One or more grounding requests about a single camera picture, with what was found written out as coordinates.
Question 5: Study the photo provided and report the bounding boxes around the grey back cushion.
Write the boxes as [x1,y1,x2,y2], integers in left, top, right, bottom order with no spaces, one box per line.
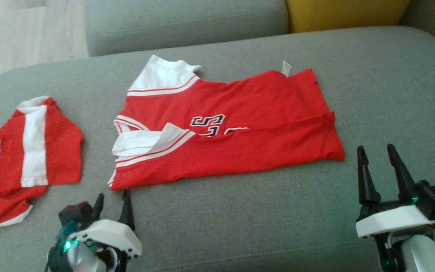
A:
[85,0,290,57]

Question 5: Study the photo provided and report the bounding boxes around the red shorts with white stripe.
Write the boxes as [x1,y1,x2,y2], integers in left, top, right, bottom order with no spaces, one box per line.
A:
[0,96,85,227]

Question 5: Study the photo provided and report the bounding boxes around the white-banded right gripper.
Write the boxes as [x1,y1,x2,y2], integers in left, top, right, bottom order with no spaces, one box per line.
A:
[355,144,435,272]

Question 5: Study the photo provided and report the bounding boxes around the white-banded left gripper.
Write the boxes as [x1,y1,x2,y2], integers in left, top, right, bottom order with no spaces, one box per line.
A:
[68,188,142,272]

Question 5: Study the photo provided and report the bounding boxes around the teal left cable connector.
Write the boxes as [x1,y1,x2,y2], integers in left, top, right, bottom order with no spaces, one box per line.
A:
[53,220,79,246]

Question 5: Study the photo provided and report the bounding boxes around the red numbered basketball jersey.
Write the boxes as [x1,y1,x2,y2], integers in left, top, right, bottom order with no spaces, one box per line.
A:
[107,55,346,191]

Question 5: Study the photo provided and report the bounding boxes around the yellow sofa back cushion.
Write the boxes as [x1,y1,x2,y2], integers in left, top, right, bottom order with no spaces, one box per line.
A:
[285,0,411,34]

